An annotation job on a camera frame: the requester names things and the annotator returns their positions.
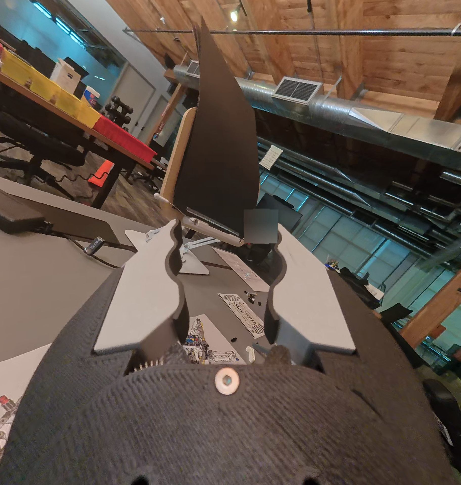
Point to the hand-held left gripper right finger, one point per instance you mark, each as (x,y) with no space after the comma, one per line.
(313,303)

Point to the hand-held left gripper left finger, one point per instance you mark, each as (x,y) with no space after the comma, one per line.
(143,295)

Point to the lego instruction booklet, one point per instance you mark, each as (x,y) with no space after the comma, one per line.
(215,341)

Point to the black lego wheel assembly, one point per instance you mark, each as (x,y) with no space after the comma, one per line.
(253,299)

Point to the black silver usb adapter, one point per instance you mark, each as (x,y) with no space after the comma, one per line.
(93,245)

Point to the zebra sticker sheet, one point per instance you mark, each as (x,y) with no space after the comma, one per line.
(242,314)

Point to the orange traffic cone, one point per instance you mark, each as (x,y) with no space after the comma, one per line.
(101,174)

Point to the hanging white sign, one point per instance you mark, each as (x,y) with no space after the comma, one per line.
(270,157)

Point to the black power brick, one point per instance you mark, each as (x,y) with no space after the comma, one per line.
(11,212)

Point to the black screen with wooden rim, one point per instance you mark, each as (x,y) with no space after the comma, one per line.
(223,151)

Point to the black bag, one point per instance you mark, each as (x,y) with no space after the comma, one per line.
(446,416)

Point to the black dumbbell rack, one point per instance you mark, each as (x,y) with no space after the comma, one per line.
(117,113)

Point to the black office chair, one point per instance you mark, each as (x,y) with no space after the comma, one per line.
(37,144)

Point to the yellow plastic bin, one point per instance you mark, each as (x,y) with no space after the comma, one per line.
(45,85)
(88,115)
(16,64)
(69,102)

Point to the white vent grille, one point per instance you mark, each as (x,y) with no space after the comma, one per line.
(296,91)

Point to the wooden desk with black legs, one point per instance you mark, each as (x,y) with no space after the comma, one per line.
(26,92)

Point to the white cardboard box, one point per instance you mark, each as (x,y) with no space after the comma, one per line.
(64,74)

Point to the black ceiling pipe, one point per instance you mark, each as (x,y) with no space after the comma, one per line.
(329,32)

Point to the ceiling spot lamp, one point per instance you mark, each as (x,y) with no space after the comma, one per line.
(234,16)

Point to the silver air duct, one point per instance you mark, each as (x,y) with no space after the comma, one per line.
(367,121)

